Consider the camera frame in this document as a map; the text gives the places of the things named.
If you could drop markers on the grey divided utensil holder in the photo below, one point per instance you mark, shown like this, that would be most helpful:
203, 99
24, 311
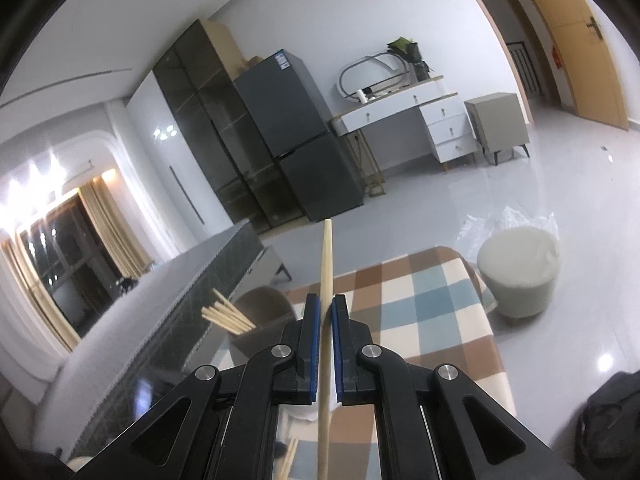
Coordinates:
265, 310

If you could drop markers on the oval vanity mirror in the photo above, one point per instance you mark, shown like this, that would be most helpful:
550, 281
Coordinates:
350, 72

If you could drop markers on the dark glass display cabinet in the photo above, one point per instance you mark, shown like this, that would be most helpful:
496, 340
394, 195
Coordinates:
200, 110

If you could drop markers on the round cream stool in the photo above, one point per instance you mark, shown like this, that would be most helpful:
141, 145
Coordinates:
517, 270

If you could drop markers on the dark night window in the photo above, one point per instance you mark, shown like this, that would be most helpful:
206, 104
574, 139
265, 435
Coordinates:
70, 260

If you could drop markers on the grey nightstand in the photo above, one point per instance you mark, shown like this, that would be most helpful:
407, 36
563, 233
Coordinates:
497, 122

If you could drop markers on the glossy white wardrobe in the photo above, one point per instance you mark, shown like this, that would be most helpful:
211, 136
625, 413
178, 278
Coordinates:
160, 160

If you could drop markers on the white dressing table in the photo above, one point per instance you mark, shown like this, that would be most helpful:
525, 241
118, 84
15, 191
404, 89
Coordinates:
440, 120

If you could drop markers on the dark grey refrigerator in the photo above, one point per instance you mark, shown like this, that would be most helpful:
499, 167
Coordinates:
295, 135

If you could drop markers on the black bag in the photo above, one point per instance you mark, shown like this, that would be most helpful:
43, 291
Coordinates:
610, 425

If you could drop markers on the red wall sign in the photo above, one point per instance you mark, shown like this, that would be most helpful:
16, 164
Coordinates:
557, 56

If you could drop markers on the flat cardboard box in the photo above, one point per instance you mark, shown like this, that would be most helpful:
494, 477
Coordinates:
251, 62

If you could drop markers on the beige curtain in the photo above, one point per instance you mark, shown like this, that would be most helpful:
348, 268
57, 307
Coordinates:
115, 225
40, 300

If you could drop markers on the checkered blue brown blanket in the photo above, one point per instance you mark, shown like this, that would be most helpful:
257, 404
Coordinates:
425, 340

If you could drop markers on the clear plastic wrap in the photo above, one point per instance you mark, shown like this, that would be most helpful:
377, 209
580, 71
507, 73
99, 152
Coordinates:
515, 217

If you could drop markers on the beige ribbed cloth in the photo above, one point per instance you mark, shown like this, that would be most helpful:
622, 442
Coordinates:
77, 465

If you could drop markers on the yellow wooden door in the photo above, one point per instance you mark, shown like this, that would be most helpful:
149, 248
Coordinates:
575, 35

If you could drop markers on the bunch of chopsticks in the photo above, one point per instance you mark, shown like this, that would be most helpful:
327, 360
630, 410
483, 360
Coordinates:
230, 317

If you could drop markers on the pale tapered chopstick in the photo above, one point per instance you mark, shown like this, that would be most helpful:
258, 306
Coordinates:
327, 260

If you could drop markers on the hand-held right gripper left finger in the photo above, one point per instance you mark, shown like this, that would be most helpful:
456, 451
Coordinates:
314, 350

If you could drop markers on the green plant bouquet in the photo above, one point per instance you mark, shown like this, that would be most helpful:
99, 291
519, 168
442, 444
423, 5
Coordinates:
410, 57

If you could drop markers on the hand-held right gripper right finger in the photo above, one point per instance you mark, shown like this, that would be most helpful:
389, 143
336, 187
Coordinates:
340, 350

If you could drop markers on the dark grey quilted mattress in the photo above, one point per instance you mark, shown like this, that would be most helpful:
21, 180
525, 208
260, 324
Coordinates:
125, 310

